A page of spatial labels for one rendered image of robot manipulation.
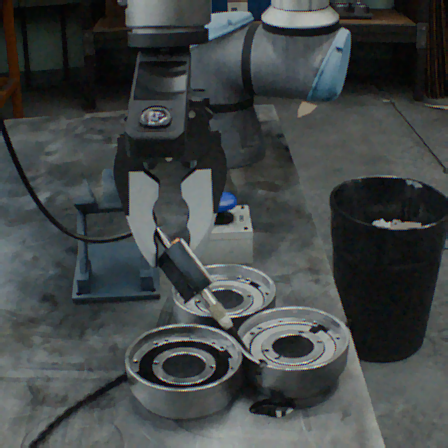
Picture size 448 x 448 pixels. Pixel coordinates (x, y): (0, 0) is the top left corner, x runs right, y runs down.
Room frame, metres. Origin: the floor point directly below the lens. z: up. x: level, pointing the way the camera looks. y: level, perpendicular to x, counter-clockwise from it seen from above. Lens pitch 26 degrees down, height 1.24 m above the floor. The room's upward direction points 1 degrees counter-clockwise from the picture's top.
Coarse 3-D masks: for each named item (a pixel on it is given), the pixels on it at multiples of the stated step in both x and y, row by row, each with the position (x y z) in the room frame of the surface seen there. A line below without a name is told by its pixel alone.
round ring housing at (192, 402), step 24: (144, 336) 0.59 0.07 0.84; (168, 336) 0.61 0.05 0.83; (192, 336) 0.61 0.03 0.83; (216, 336) 0.60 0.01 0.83; (168, 360) 0.57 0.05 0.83; (192, 360) 0.58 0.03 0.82; (240, 360) 0.55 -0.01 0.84; (144, 384) 0.52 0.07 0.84; (216, 384) 0.52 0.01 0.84; (240, 384) 0.55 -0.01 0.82; (168, 408) 0.51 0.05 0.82; (192, 408) 0.51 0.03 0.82; (216, 408) 0.52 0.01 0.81
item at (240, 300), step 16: (208, 272) 0.72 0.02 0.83; (224, 272) 0.72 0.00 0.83; (240, 272) 0.72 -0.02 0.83; (256, 272) 0.71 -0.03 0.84; (224, 288) 0.69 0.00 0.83; (240, 288) 0.69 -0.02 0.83; (256, 288) 0.70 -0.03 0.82; (272, 288) 0.67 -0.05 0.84; (176, 304) 0.65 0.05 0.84; (224, 304) 0.69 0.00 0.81; (240, 304) 0.66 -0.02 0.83; (272, 304) 0.65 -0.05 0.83; (176, 320) 0.65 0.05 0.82; (192, 320) 0.63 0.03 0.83; (208, 320) 0.62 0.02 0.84; (240, 320) 0.62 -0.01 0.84
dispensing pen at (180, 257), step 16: (160, 224) 0.62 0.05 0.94; (160, 240) 0.61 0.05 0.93; (176, 256) 0.59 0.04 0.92; (176, 272) 0.59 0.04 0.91; (192, 272) 0.58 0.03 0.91; (176, 288) 0.60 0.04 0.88; (192, 288) 0.57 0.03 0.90; (208, 288) 0.59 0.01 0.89; (208, 304) 0.58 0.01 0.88; (224, 320) 0.57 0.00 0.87
